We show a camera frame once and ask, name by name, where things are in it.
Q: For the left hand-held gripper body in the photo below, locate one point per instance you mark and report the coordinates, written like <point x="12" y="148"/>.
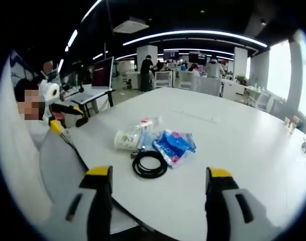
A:
<point x="50" y="91"/>

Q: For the computer monitor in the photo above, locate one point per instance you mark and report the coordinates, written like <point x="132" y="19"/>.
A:
<point x="102" y="72"/>

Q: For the blue tissue packet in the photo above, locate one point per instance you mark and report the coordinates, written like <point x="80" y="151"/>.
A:
<point x="174" y="146"/>

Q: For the white table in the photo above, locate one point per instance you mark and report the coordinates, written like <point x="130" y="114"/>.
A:
<point x="230" y="150"/>

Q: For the clear plastic bag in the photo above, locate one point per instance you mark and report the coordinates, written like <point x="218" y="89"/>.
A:
<point x="146" y="140"/>

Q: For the person's head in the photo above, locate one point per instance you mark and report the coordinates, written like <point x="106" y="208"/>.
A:
<point x="23" y="85"/>

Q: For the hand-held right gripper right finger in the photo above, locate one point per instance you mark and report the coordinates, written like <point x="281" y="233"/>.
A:
<point x="218" y="200"/>

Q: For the white paper cup green print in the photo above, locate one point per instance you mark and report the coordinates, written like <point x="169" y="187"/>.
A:
<point x="125" y="140"/>

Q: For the person in white clothing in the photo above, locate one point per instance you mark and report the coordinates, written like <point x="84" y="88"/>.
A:
<point x="17" y="155"/>

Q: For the white side desk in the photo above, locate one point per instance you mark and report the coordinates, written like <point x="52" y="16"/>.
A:
<point x="89" y="96"/>

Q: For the black cylindrical object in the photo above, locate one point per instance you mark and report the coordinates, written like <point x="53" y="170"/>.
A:
<point x="81" y="122"/>

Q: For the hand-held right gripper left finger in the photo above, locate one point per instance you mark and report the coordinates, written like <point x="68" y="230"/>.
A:
<point x="100" y="200"/>

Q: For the long ceiling light strip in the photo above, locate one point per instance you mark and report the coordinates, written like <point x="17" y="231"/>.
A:
<point x="193" y="33"/>

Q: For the small boxes on table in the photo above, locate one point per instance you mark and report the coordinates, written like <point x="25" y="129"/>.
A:
<point x="292" y="125"/>

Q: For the clear plastic bottle red label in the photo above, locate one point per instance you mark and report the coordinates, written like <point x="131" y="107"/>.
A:
<point x="148" y="123"/>

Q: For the ceiling air conditioner unit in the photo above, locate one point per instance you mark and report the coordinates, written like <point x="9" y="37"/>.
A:
<point x="130" y="26"/>

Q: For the potted plant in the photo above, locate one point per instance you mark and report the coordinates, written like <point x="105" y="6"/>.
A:
<point x="242" y="79"/>

